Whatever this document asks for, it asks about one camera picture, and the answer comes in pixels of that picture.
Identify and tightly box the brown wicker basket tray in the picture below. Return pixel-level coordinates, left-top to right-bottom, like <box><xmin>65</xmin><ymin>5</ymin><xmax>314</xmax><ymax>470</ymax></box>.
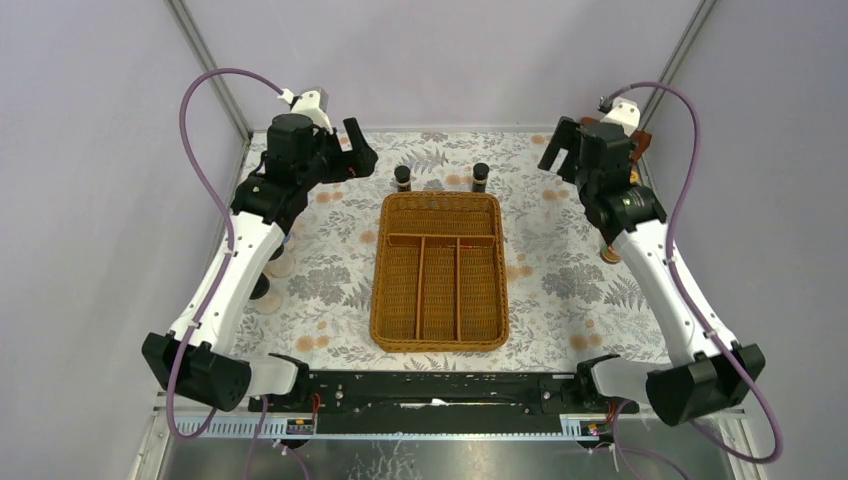
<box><xmin>370</xmin><ymin>191</ymin><xmax>510</xmax><ymax>353</ymax></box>

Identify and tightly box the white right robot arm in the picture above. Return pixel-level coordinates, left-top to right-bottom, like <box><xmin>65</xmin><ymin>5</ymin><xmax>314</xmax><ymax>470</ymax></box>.
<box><xmin>538</xmin><ymin>117</ymin><xmax>766</xmax><ymax>426</ymax></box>

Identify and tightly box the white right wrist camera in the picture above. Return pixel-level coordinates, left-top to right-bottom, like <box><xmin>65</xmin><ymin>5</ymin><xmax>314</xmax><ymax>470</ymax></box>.
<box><xmin>598</xmin><ymin>97</ymin><xmax>641</xmax><ymax>135</ymax></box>

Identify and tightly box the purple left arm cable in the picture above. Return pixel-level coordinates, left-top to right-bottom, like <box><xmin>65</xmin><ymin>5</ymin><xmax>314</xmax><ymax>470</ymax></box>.
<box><xmin>165</xmin><ymin>68</ymin><xmax>286</xmax><ymax>441</ymax></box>

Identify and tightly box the brown folded cloth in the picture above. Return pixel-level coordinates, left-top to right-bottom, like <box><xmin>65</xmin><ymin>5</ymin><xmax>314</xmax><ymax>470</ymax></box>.
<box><xmin>580</xmin><ymin>116</ymin><xmax>653</xmax><ymax>164</ymax></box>

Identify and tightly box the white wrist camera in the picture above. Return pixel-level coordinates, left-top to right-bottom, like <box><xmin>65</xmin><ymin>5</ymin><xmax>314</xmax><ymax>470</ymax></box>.
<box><xmin>598</xmin><ymin>97</ymin><xmax>641</xmax><ymax>135</ymax></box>
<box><xmin>277</xmin><ymin>87</ymin><xmax>333</xmax><ymax>132</ymax></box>

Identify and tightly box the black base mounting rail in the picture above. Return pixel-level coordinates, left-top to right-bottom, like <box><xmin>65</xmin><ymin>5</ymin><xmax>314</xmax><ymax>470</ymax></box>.
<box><xmin>246</xmin><ymin>369</ymin><xmax>622</xmax><ymax>436</ymax></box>

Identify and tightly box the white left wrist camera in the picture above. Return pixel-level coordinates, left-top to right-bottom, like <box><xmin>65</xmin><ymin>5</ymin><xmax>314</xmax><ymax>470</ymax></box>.
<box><xmin>277</xmin><ymin>87</ymin><xmax>333</xmax><ymax>132</ymax></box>

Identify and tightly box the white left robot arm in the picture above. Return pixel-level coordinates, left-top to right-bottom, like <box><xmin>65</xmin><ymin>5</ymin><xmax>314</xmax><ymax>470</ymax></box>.
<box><xmin>142</xmin><ymin>113</ymin><xmax>378</xmax><ymax>411</ymax></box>

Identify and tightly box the floral table mat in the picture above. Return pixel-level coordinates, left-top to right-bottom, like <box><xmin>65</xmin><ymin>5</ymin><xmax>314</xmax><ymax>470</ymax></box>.
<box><xmin>232</xmin><ymin>132</ymin><xmax>667</xmax><ymax>372</ymax></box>

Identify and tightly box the black-cap pale spice jar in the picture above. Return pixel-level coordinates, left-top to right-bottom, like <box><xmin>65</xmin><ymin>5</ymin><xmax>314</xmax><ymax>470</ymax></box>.
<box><xmin>249</xmin><ymin>273</ymin><xmax>282</xmax><ymax>315</ymax></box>

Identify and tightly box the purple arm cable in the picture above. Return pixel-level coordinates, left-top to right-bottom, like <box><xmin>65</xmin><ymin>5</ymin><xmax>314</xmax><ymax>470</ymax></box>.
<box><xmin>165</xmin><ymin>68</ymin><xmax>286</xmax><ymax>441</ymax></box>
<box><xmin>608</xmin><ymin>82</ymin><xmax>784</xmax><ymax>465</ymax></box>

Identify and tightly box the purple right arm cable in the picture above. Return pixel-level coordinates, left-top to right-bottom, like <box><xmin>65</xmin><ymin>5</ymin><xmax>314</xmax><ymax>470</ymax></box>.
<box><xmin>608</xmin><ymin>82</ymin><xmax>784</xmax><ymax>465</ymax></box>

